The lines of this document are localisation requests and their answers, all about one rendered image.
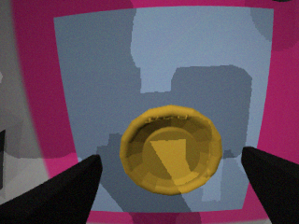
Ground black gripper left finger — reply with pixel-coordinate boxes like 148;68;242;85
0;154;102;224

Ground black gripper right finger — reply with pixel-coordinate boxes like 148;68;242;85
240;146;299;224

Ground grey dish rack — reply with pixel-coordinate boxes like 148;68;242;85
0;127;6;190

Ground yellow plate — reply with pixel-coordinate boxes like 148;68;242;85
119;105;223;195

